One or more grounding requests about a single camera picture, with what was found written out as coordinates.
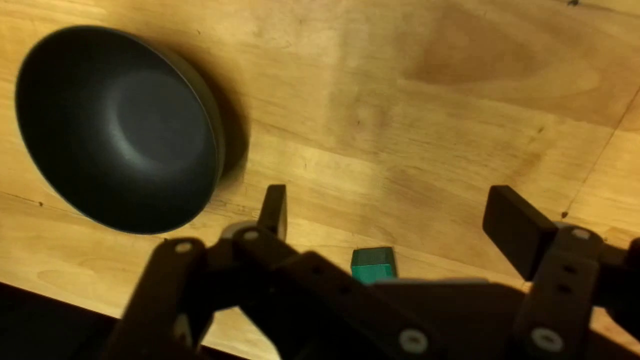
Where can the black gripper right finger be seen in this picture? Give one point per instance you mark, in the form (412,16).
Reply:
(566,273)

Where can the black bowl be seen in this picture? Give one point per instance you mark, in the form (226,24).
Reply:
(121,126)

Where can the green block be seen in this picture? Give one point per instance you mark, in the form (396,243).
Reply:
(375,265)

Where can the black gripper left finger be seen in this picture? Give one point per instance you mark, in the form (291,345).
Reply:
(201,281)

